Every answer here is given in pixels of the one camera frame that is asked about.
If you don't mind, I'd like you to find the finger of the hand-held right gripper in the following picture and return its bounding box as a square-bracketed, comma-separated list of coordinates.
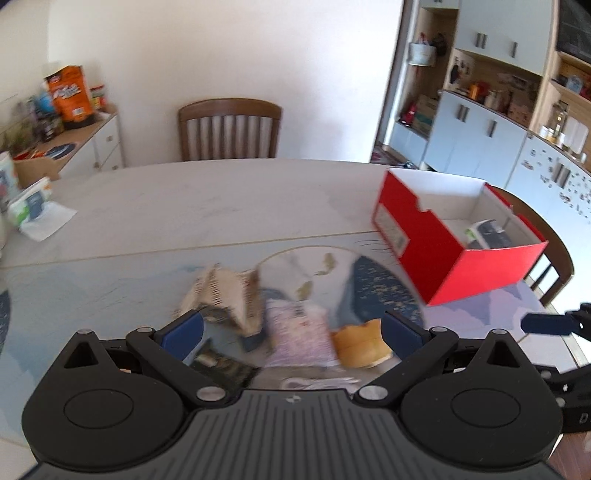
[531, 364, 591, 400]
[521, 302, 591, 343]

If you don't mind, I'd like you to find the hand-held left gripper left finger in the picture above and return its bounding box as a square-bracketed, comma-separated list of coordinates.
[44, 310, 243, 409]

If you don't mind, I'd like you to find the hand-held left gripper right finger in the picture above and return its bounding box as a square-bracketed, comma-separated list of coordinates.
[353, 310, 536, 409]

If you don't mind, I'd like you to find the red cardboard box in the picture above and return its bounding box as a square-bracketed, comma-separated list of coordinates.
[372, 168, 550, 306]

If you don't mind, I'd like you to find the white USB cable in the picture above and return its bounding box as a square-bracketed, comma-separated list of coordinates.
[281, 376, 362, 393]

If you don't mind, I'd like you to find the pink patterned packet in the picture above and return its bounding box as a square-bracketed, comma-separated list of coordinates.
[263, 299, 341, 369]

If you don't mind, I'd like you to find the orange bread bun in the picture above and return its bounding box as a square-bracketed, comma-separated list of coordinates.
[332, 318, 394, 368]

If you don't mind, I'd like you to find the dark glossy packet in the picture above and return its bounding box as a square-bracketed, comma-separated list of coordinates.
[185, 344, 258, 389]

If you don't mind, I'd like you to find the beige striped packet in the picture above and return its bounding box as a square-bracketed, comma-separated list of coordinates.
[179, 264, 265, 336]

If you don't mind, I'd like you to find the brown wooden chair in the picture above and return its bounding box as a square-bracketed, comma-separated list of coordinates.
[488, 185, 575, 306]
[178, 98, 284, 162]

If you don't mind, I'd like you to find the green and dark packet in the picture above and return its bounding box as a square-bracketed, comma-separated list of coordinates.
[464, 220, 514, 250]

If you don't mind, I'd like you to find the white refrigerator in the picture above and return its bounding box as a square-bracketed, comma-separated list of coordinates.
[501, 133, 591, 261]

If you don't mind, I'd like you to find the white paper tissue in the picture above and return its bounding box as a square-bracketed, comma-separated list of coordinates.
[21, 202, 78, 242]

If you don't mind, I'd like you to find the patterned red rug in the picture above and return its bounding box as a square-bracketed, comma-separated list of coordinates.
[370, 145, 411, 167]

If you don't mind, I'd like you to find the white tissue pack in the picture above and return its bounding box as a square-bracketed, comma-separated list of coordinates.
[8, 177, 54, 227]

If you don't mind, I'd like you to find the white sideboard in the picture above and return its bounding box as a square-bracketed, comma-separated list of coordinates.
[0, 104, 126, 188]

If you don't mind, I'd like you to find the grey wooden cabinet unit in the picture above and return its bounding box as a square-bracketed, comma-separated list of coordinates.
[387, 0, 591, 185]

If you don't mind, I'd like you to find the large cardboard box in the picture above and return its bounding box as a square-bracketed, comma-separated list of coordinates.
[410, 94, 440, 136]

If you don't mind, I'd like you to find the small cardboard box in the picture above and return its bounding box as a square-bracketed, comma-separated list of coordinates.
[11, 154, 62, 186]

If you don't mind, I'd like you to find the round blue mat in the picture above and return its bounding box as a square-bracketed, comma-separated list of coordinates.
[44, 142, 77, 160]

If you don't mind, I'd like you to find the white printed container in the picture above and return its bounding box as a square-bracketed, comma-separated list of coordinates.
[0, 151, 22, 214]

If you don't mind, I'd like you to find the dark printed packet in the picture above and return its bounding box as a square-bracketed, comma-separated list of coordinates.
[34, 92, 64, 142]

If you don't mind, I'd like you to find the orange snack bag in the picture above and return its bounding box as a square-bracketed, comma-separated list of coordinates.
[44, 65, 97, 130]

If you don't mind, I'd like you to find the hanging tote bag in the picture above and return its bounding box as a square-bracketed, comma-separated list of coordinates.
[408, 31, 437, 68]

